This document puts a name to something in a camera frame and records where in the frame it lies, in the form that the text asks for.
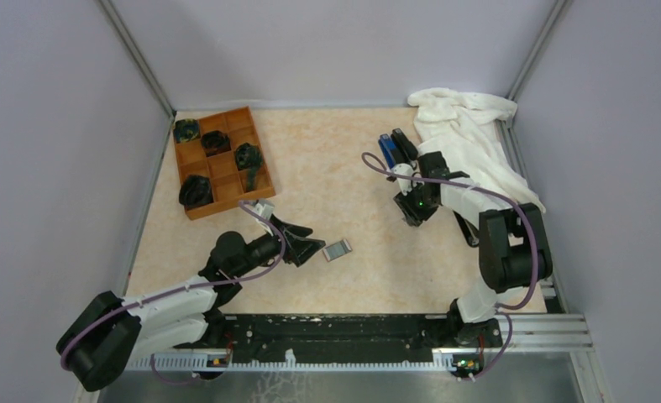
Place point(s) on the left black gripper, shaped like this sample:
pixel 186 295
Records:
pixel 301 248

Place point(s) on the dark rolled tie back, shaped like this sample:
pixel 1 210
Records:
pixel 248 157

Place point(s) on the dark rolled tie middle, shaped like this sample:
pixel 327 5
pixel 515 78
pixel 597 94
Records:
pixel 215 142

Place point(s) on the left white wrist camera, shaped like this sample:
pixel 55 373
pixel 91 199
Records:
pixel 264 209

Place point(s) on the black stapler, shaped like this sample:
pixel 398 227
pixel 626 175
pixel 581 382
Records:
pixel 468 230
pixel 404 145

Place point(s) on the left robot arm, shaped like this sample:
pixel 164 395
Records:
pixel 168 306

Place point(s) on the orange wooden divided tray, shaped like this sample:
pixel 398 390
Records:
pixel 229 185

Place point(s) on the blue stapler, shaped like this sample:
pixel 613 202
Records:
pixel 390 151

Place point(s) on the dark rolled tie front left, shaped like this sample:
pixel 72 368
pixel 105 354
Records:
pixel 186 130

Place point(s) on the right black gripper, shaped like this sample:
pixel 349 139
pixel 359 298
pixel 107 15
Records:
pixel 414 217

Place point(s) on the white towel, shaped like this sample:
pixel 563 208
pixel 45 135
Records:
pixel 462 127

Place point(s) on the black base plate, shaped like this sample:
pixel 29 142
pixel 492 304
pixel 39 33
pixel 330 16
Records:
pixel 343 339

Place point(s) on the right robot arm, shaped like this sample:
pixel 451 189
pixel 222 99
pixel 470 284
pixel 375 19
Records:
pixel 514 252

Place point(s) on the dark rolled tie front right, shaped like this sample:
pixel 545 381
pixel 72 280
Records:
pixel 195 192

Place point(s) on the aluminium frame rail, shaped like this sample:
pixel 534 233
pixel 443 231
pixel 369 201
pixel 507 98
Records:
pixel 545 334

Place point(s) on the dark rolled tie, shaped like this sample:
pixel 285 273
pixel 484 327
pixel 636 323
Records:
pixel 248 157
pixel 195 192
pixel 186 130
pixel 215 142

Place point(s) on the staple box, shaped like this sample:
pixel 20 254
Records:
pixel 336 250

